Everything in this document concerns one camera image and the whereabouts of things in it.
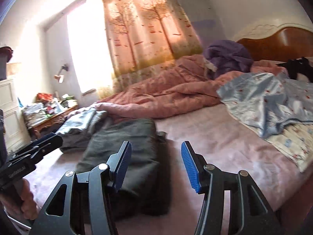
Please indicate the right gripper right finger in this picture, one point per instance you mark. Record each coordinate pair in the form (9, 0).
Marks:
(224, 192)

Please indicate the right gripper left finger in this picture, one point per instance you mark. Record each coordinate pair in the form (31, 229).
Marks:
(85, 196)

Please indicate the dark grey jeans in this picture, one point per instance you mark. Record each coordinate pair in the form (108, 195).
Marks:
(143, 178)

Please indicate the left hand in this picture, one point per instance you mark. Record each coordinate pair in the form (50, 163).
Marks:
(28, 209)

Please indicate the white wardrobe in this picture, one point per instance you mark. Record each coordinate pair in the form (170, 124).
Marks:
(16, 134)

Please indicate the carved wooden desk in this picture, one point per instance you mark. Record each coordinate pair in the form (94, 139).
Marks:
(57, 119)

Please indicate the stack of papers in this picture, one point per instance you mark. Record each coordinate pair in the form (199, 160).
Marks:
(33, 114)

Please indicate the folded grey clothes stack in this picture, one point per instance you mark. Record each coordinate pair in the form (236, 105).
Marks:
(77, 130)

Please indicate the red box on desk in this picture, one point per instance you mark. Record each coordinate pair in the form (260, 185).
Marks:
(44, 97)

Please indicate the stack of books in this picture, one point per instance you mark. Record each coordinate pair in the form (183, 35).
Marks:
(68, 101)

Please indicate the pink bed sheet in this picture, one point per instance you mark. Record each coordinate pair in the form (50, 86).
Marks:
(227, 144)

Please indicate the floral cream pillow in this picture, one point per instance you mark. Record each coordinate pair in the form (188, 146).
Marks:
(295, 142)

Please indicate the light blue satin pajamas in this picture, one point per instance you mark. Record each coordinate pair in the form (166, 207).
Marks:
(267, 102)

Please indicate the pink quilt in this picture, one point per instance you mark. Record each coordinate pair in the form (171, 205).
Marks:
(178, 90)

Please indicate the black garment near headboard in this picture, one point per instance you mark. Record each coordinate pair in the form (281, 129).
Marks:
(298, 66)

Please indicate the purple fleece garment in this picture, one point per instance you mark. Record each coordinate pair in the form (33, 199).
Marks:
(227, 56)

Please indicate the wooden headboard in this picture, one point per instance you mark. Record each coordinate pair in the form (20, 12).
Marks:
(284, 42)

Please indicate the tree print curtain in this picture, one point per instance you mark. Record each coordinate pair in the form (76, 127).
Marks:
(145, 37)

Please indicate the pink wall lamp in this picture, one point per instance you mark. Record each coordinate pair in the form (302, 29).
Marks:
(59, 76)

